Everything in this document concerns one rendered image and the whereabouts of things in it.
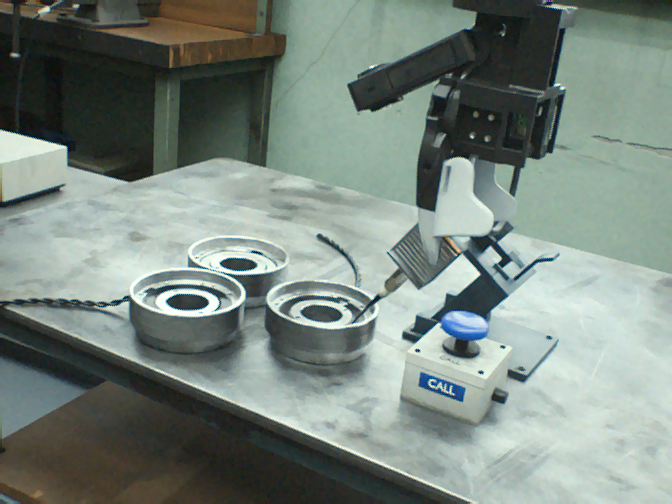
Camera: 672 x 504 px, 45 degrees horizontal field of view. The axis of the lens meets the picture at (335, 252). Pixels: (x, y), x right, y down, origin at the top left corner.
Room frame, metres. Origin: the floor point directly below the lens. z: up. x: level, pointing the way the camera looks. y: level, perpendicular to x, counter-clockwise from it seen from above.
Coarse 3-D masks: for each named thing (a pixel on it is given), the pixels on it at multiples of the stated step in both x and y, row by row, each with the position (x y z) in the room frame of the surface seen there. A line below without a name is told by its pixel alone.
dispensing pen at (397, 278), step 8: (456, 240) 0.63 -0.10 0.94; (464, 248) 0.63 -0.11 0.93; (456, 256) 0.62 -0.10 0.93; (448, 264) 0.62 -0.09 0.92; (400, 272) 0.64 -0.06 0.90; (440, 272) 0.63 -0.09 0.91; (392, 280) 0.64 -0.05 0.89; (400, 280) 0.64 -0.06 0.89; (432, 280) 0.64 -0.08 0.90; (384, 288) 0.65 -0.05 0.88; (392, 288) 0.64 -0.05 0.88; (376, 296) 0.65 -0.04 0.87; (384, 296) 0.65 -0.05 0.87; (368, 304) 0.66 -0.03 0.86; (360, 312) 0.66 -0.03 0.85
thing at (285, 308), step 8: (296, 296) 0.72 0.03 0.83; (304, 296) 0.72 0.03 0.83; (312, 296) 0.72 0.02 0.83; (320, 296) 0.72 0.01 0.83; (328, 296) 0.72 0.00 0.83; (288, 304) 0.70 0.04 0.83; (352, 304) 0.71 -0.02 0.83; (288, 312) 0.68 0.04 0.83; (352, 312) 0.70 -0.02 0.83; (352, 320) 0.68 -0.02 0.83; (360, 320) 0.68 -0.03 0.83
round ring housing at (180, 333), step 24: (144, 288) 0.69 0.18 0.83; (216, 288) 0.71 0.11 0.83; (240, 288) 0.69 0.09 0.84; (144, 312) 0.63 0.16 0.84; (168, 312) 0.63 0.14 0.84; (192, 312) 0.66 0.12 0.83; (216, 312) 0.64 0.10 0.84; (240, 312) 0.66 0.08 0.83; (144, 336) 0.64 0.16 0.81; (168, 336) 0.62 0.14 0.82; (192, 336) 0.63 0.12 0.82; (216, 336) 0.64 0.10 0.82
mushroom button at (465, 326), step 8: (448, 312) 0.63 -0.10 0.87; (456, 312) 0.62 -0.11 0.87; (464, 312) 0.62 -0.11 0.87; (448, 320) 0.61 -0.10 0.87; (456, 320) 0.61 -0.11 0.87; (464, 320) 0.61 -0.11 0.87; (472, 320) 0.61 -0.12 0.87; (480, 320) 0.61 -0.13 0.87; (448, 328) 0.60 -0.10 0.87; (456, 328) 0.60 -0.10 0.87; (464, 328) 0.60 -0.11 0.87; (472, 328) 0.60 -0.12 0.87; (480, 328) 0.60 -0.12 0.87; (488, 328) 0.61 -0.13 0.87; (456, 336) 0.60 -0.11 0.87; (464, 336) 0.59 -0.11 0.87; (472, 336) 0.59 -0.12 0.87; (480, 336) 0.60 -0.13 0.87; (456, 344) 0.61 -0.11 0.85; (464, 344) 0.61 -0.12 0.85
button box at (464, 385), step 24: (432, 336) 0.63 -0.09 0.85; (408, 360) 0.60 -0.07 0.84; (432, 360) 0.59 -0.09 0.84; (456, 360) 0.59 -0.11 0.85; (480, 360) 0.60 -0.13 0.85; (504, 360) 0.61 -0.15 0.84; (408, 384) 0.59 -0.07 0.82; (432, 384) 0.59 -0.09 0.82; (456, 384) 0.58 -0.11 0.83; (480, 384) 0.57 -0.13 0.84; (504, 384) 0.63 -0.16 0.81; (432, 408) 0.58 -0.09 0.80; (456, 408) 0.57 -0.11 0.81; (480, 408) 0.57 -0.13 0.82
